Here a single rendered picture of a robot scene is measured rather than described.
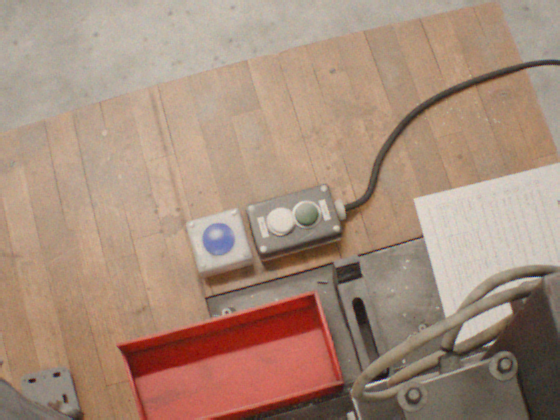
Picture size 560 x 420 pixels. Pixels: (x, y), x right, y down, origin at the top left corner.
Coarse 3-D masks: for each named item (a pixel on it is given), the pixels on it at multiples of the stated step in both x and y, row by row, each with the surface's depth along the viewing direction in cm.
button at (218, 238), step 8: (216, 224) 144; (224, 224) 144; (208, 232) 144; (216, 232) 144; (224, 232) 144; (232, 232) 144; (208, 240) 144; (216, 240) 144; (224, 240) 144; (232, 240) 144; (208, 248) 144; (216, 248) 143; (224, 248) 143
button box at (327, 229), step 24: (504, 72) 153; (408, 120) 151; (384, 144) 150; (312, 192) 146; (264, 216) 145; (336, 216) 145; (264, 240) 144; (288, 240) 144; (312, 240) 144; (336, 240) 147
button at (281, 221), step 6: (276, 210) 145; (282, 210) 145; (270, 216) 144; (276, 216) 144; (282, 216) 144; (288, 216) 144; (270, 222) 144; (276, 222) 144; (282, 222) 144; (288, 222) 144; (276, 228) 144; (282, 228) 144; (288, 228) 144
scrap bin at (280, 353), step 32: (224, 320) 139; (256, 320) 144; (288, 320) 144; (320, 320) 140; (128, 352) 142; (160, 352) 143; (192, 352) 143; (224, 352) 143; (256, 352) 143; (288, 352) 143; (320, 352) 142; (160, 384) 142; (192, 384) 142; (224, 384) 141; (256, 384) 141; (288, 384) 141; (320, 384) 141; (160, 416) 140; (192, 416) 140; (224, 416) 135
